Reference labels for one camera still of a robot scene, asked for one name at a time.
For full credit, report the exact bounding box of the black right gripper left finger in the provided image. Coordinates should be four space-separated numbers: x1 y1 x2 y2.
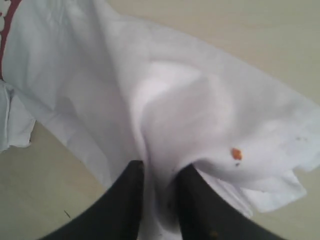
42 160 144 240

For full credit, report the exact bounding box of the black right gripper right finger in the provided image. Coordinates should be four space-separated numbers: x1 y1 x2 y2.
175 164 275 240

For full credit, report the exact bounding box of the white t-shirt red lettering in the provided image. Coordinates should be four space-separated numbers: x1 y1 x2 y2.
0 0 320 240

